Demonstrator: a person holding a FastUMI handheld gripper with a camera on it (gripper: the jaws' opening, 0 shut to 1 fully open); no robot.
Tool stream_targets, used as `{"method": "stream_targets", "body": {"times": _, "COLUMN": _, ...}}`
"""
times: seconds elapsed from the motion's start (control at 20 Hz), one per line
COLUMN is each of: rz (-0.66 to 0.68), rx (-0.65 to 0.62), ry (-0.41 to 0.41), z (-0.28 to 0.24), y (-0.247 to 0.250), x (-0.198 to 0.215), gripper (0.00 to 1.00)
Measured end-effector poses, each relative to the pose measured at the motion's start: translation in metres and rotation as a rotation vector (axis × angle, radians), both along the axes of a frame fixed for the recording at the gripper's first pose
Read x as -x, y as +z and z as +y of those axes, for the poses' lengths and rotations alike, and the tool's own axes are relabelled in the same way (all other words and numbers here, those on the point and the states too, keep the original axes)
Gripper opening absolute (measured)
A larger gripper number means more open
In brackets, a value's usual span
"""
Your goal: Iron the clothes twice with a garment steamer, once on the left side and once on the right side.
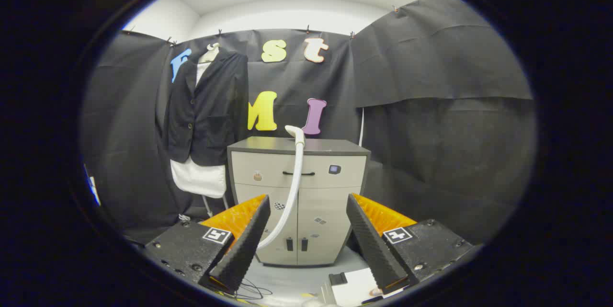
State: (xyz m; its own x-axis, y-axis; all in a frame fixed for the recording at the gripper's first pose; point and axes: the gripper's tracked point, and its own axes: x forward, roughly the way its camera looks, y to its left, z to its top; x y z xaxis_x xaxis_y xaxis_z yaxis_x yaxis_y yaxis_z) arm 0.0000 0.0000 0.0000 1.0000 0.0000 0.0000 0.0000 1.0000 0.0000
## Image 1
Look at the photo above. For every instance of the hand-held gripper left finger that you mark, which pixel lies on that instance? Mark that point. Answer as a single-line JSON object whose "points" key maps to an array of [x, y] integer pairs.
{"points": [[244, 249]]}

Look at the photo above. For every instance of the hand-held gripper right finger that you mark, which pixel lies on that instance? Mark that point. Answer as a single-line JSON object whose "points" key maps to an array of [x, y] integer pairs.
{"points": [[371, 249]]}

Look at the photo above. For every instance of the white garment steamer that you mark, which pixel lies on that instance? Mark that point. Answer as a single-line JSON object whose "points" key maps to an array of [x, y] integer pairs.
{"points": [[293, 187]]}

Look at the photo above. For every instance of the black suit jacket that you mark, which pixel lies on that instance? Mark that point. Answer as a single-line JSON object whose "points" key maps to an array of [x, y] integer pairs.
{"points": [[213, 110]]}

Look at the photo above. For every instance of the white clothes hanger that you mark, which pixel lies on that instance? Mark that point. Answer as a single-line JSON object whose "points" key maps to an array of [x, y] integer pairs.
{"points": [[210, 52]]}

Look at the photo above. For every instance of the white box with black part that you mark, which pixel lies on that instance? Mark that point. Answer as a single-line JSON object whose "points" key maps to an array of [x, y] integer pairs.
{"points": [[354, 290]]}

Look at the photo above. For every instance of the grey cabinet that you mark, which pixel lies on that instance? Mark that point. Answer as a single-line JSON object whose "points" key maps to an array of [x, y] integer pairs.
{"points": [[318, 192]]}

